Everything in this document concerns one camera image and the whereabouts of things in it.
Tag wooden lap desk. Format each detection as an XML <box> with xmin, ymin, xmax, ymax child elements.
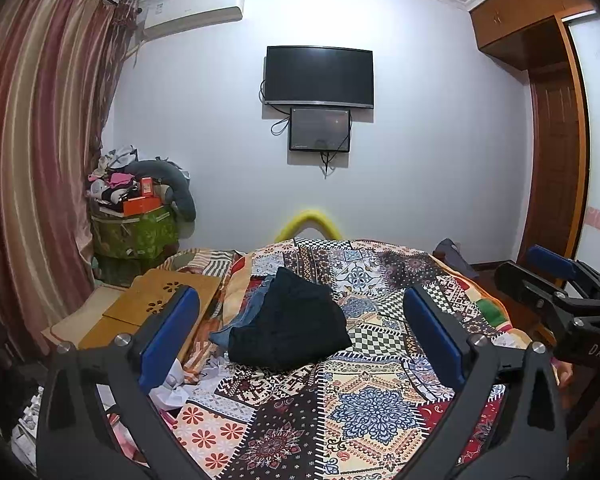
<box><xmin>77</xmin><ymin>268</ymin><xmax>222</xmax><ymax>362</ymax></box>

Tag wall television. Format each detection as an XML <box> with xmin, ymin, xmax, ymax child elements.
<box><xmin>263</xmin><ymin>45</ymin><xmax>375</xmax><ymax>111</ymax></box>

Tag black pants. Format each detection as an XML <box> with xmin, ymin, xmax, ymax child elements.
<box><xmin>228</xmin><ymin>280</ymin><xmax>354</xmax><ymax>372</ymax></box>

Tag blue jeans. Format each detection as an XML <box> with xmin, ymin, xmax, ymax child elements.
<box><xmin>209</xmin><ymin>275</ymin><xmax>281</xmax><ymax>349</ymax></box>

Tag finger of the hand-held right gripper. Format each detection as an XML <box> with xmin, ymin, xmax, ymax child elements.
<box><xmin>526</xmin><ymin>245</ymin><xmax>600</xmax><ymax>297</ymax></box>
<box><xmin>494</xmin><ymin>261</ymin><xmax>588</xmax><ymax>343</ymax></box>

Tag yellow bed headboard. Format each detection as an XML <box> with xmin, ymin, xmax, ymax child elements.
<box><xmin>274</xmin><ymin>208</ymin><xmax>349</xmax><ymax>244</ymax></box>

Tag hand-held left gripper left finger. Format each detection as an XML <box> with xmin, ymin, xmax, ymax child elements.
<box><xmin>35</xmin><ymin>285</ymin><xmax>203</xmax><ymax>480</ymax></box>

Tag small wall monitor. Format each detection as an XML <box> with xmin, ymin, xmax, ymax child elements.
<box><xmin>288</xmin><ymin>106</ymin><xmax>353</xmax><ymax>154</ymax></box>

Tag white air conditioner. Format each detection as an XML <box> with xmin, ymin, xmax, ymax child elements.
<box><xmin>139</xmin><ymin>0</ymin><xmax>245</xmax><ymax>42</ymax></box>

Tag wooden overhead cabinet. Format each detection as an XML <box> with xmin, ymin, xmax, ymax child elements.
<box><xmin>469</xmin><ymin>0</ymin><xmax>597</xmax><ymax>69</ymax></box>

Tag patchwork printed blanket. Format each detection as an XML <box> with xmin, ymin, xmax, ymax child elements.
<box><xmin>150</xmin><ymin>237</ymin><xmax>548</xmax><ymax>480</ymax></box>

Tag striped curtain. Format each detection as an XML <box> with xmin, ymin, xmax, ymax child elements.
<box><xmin>0</xmin><ymin>0</ymin><xmax>142</xmax><ymax>361</ymax></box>

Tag orange box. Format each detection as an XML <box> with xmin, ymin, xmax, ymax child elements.
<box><xmin>122</xmin><ymin>195</ymin><xmax>164</xmax><ymax>217</ymax></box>

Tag green storage box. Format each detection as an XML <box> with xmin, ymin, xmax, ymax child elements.
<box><xmin>91</xmin><ymin>202</ymin><xmax>180</xmax><ymax>262</ymax></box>

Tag wooden door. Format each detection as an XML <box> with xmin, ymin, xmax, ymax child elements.
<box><xmin>517</xmin><ymin>70</ymin><xmax>589</xmax><ymax>272</ymax></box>

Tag white crumpled cloth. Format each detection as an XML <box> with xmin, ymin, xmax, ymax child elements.
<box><xmin>149</xmin><ymin>354</ymin><xmax>233</xmax><ymax>412</ymax></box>

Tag grey plush toy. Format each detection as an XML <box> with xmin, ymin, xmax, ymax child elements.
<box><xmin>125</xmin><ymin>160</ymin><xmax>197</xmax><ymax>221</ymax></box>

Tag black monitor cable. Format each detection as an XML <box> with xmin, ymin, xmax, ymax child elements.
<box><xmin>319</xmin><ymin>149</ymin><xmax>339</xmax><ymax>178</ymax></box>

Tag pile of clothes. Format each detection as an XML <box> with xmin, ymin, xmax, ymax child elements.
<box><xmin>87</xmin><ymin>145</ymin><xmax>142</xmax><ymax>207</ymax></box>

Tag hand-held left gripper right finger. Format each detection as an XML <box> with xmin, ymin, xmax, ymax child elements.
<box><xmin>402</xmin><ymin>284</ymin><xmax>569</xmax><ymax>480</ymax></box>

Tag dark clothes heap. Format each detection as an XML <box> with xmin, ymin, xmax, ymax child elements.
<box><xmin>432</xmin><ymin>238</ymin><xmax>481</xmax><ymax>282</ymax></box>

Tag green red fleece blanket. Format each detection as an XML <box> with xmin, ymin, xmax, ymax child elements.
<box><xmin>472</xmin><ymin>280</ymin><xmax>519</xmax><ymax>334</ymax></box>

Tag striped cloth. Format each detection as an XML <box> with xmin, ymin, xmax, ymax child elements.
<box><xmin>161</xmin><ymin>247</ymin><xmax>242</xmax><ymax>282</ymax></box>

